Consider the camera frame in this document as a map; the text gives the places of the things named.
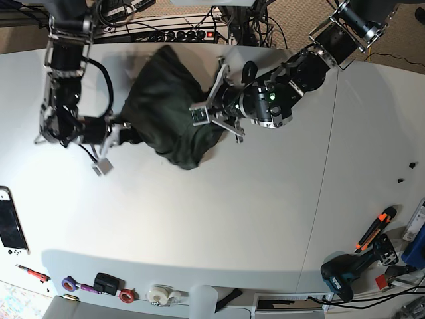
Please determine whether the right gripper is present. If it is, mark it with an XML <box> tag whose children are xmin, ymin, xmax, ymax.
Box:
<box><xmin>79</xmin><ymin>116</ymin><xmax>133</xmax><ymax>145</ymax></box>

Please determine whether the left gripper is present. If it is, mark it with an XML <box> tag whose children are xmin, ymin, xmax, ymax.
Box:
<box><xmin>218</xmin><ymin>85</ymin><xmax>246</xmax><ymax>126</ymax></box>

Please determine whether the dark green t-shirt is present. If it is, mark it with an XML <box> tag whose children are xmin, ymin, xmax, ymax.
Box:
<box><xmin>120</xmin><ymin>45</ymin><xmax>224</xmax><ymax>170</ymax></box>

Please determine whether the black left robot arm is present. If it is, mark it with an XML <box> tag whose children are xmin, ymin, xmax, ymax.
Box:
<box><xmin>192</xmin><ymin>1</ymin><xmax>400</xmax><ymax>141</ymax></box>

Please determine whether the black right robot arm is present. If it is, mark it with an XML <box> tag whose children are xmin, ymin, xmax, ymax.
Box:
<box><xmin>39</xmin><ymin>1</ymin><xmax>137</xmax><ymax>147</ymax></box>

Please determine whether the black power strip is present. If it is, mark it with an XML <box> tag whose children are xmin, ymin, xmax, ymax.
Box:
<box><xmin>138</xmin><ymin>30</ymin><xmax>216</xmax><ymax>43</ymax></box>

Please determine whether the white handheld game console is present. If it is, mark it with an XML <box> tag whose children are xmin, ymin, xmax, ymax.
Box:
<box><xmin>1</xmin><ymin>186</ymin><xmax>30</xmax><ymax>256</ymax></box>

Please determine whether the purple tape roll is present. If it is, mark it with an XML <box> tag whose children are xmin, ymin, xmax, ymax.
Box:
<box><xmin>62</xmin><ymin>276</ymin><xmax>78</xmax><ymax>292</ymax></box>

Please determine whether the red screwdriver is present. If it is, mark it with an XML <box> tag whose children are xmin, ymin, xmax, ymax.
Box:
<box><xmin>15</xmin><ymin>264</ymin><xmax>50</xmax><ymax>283</ymax></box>

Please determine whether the purple marker pen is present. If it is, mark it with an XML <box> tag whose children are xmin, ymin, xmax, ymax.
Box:
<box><xmin>77</xmin><ymin>284</ymin><xmax>101</xmax><ymax>294</ymax></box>

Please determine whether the red tape roll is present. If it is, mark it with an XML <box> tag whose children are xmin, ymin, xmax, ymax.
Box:
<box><xmin>119</xmin><ymin>289</ymin><xmax>136</xmax><ymax>304</ymax></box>

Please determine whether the brass bullet-shaped piece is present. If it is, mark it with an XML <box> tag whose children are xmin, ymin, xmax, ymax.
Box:
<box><xmin>62</xmin><ymin>294</ymin><xmax>79</xmax><ymax>301</ymax></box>

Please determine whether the white tape roll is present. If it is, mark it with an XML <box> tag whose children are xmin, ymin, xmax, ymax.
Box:
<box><xmin>146</xmin><ymin>285</ymin><xmax>172</xmax><ymax>306</ymax></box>

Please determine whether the translucent plastic cup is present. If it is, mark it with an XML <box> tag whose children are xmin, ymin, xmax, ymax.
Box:
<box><xmin>189</xmin><ymin>285</ymin><xmax>218</xmax><ymax>319</ymax></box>

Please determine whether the orange black utility knife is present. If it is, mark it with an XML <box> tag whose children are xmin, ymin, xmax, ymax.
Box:
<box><xmin>354</xmin><ymin>207</ymin><xmax>397</xmax><ymax>254</ymax></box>

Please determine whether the teal black power drill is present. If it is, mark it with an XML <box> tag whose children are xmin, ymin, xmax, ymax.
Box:
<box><xmin>321</xmin><ymin>234</ymin><xmax>399</xmax><ymax>302</ymax></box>

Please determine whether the blue box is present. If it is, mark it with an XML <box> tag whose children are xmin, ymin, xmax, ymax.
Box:
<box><xmin>402</xmin><ymin>226</ymin><xmax>425</xmax><ymax>269</ymax></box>

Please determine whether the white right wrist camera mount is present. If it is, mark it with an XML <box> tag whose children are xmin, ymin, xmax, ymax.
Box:
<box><xmin>92</xmin><ymin>122</ymin><xmax>131</xmax><ymax>176</ymax></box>

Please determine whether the black action camera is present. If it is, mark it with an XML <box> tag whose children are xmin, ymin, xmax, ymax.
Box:
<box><xmin>93</xmin><ymin>272</ymin><xmax>120</xmax><ymax>296</ymax></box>

